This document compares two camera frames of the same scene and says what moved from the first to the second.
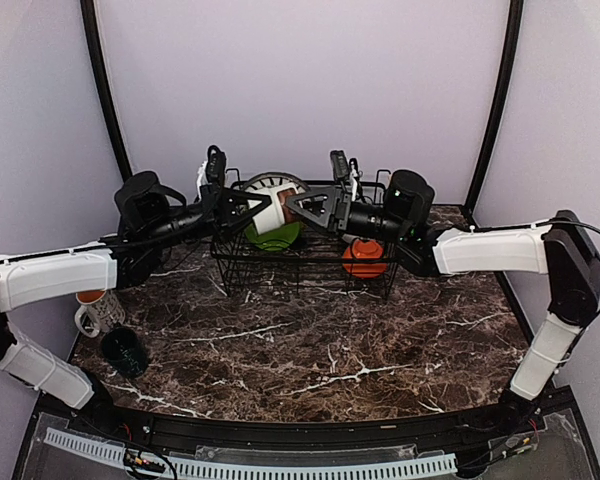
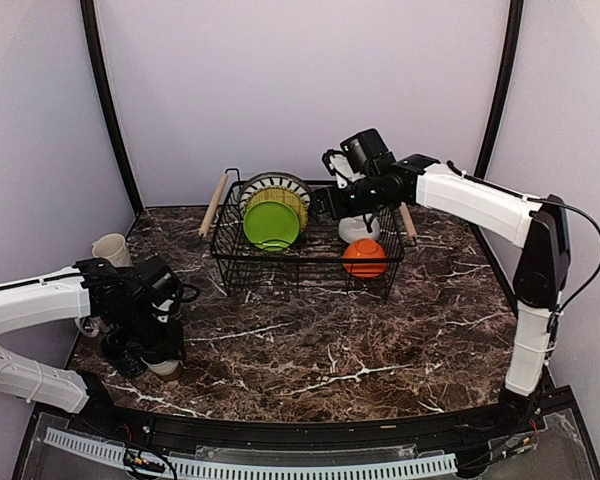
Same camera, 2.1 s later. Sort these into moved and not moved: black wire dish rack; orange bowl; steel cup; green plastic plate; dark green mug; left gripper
Moved: steel cup; left gripper
Not moved: orange bowl; dark green mug; green plastic plate; black wire dish rack
